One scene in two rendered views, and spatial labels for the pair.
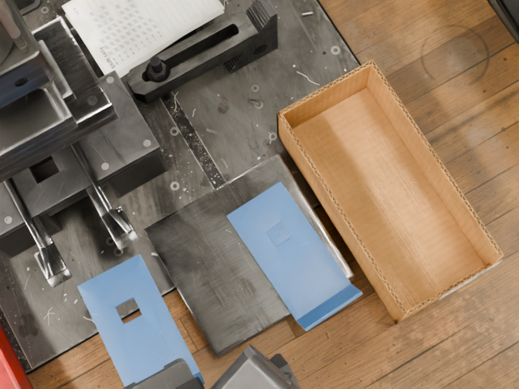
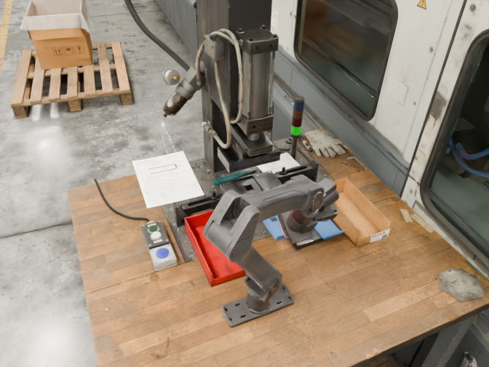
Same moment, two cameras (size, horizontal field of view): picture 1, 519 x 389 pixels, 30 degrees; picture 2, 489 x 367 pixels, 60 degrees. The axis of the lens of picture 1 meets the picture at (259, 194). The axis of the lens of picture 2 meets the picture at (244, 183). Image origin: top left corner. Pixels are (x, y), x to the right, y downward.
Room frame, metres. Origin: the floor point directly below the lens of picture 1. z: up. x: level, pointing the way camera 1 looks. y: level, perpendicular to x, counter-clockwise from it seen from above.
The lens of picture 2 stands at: (-0.80, 0.23, 1.92)
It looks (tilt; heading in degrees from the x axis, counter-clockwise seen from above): 39 degrees down; 0
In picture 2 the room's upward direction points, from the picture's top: 1 degrees clockwise
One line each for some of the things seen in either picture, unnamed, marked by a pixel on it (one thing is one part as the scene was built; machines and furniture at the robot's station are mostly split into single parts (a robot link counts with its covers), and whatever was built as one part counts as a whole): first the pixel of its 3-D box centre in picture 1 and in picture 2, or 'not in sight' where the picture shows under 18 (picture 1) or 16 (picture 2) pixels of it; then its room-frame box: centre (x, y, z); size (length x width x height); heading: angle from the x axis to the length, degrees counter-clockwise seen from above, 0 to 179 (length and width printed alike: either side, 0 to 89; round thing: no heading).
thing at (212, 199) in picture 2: not in sight; (203, 206); (0.26, 0.37, 0.95); 0.15 x 0.03 x 0.10; 115
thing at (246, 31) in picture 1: (192, 62); (292, 175); (0.43, 0.06, 0.95); 0.15 x 0.03 x 0.10; 115
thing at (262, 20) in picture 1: (245, 35); (308, 172); (0.46, 0.00, 0.95); 0.06 x 0.03 x 0.09; 115
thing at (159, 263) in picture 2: not in sight; (163, 259); (0.06, 0.48, 0.90); 0.07 x 0.07 x 0.06; 25
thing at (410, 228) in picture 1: (387, 191); (351, 210); (0.27, -0.14, 0.93); 0.25 x 0.13 x 0.08; 25
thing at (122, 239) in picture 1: (112, 214); not in sight; (0.26, 0.15, 0.98); 0.07 x 0.02 x 0.01; 25
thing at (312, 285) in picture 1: (293, 254); (322, 221); (0.21, -0.03, 0.93); 0.15 x 0.07 x 0.03; 28
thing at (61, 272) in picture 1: (45, 252); not in sight; (0.23, 0.22, 0.98); 0.07 x 0.02 x 0.01; 25
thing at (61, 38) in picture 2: not in sight; (62, 31); (3.34, 2.09, 0.40); 0.67 x 0.60 x 0.50; 17
